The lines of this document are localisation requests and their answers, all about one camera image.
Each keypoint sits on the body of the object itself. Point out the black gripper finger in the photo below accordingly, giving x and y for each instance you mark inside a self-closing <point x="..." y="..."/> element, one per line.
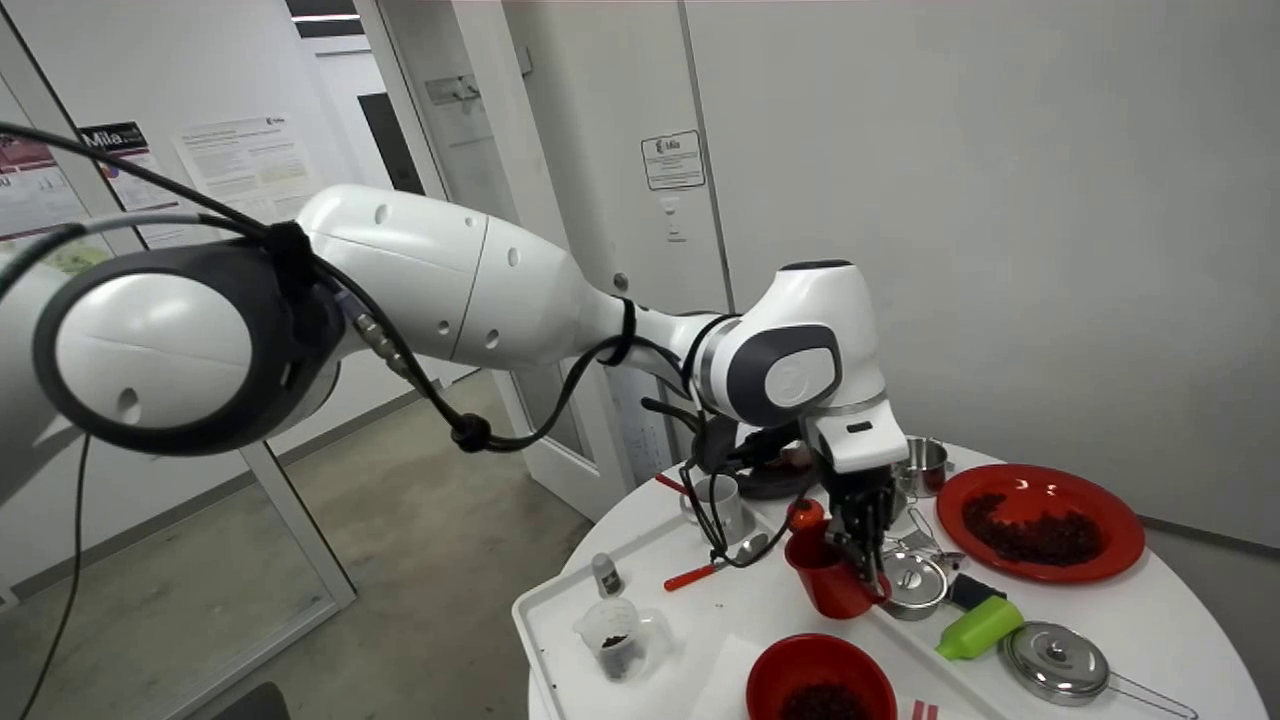
<point x="855" y="560"/>
<point x="880" y="577"/>

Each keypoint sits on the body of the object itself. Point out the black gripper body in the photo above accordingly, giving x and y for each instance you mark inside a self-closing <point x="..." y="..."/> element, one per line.
<point x="860" y="504"/>

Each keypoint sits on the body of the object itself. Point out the red plastic jug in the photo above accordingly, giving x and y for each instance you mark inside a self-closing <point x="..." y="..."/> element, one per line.
<point x="827" y="577"/>

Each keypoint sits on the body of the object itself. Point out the clear plastic measuring jug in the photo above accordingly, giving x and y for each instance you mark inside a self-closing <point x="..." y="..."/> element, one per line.
<point x="618" y="636"/>

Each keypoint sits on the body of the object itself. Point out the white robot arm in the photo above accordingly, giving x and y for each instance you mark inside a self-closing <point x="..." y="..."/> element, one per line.
<point x="217" y="344"/>

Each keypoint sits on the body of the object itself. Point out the red jug lid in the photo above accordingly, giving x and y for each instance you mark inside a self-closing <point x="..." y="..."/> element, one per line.
<point x="807" y="517"/>

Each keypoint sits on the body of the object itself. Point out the red plastic bowl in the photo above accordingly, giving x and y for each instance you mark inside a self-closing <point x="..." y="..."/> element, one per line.
<point x="817" y="679"/>

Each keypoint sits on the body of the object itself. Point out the small steel saucepan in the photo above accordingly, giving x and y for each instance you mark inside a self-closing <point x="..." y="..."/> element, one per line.
<point x="925" y="465"/>

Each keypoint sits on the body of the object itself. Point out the round white table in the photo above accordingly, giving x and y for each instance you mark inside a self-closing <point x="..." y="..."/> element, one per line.
<point x="707" y="636"/>

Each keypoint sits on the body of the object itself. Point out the green plastic bottle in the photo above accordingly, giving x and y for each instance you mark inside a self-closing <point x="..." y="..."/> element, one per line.
<point x="986" y="618"/>

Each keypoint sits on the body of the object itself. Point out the red chopsticks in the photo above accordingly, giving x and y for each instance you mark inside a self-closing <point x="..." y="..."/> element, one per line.
<point x="920" y="709"/>

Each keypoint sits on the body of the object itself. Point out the red plate with beans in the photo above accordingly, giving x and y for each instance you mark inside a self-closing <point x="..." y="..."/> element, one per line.
<point x="1038" y="526"/>

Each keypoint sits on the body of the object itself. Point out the steel pot lid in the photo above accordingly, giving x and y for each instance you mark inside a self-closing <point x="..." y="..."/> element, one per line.
<point x="1068" y="671"/>

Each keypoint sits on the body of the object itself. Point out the small steel shaker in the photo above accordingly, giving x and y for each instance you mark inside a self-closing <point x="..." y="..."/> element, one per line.
<point x="606" y="575"/>

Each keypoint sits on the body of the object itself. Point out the wall notice sign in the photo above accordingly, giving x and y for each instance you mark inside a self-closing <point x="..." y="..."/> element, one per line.
<point x="674" y="160"/>

